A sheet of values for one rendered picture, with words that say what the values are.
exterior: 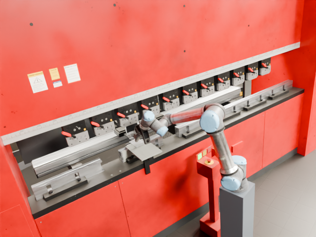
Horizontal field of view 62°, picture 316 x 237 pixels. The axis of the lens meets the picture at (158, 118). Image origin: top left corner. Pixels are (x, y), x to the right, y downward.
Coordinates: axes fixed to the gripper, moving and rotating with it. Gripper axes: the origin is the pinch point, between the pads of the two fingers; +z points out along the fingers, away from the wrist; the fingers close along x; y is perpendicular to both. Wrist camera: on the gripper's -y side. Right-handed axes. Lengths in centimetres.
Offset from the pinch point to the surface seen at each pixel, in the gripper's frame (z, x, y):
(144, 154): -4.4, 4.6, -12.8
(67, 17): -68, 30, 65
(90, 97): -29, 28, 32
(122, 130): 20.1, 1.7, 21.0
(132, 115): -11.6, 0.4, 16.9
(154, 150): -4.8, -4.4, -13.3
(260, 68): -11, -149, 19
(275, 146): 54, -167, -52
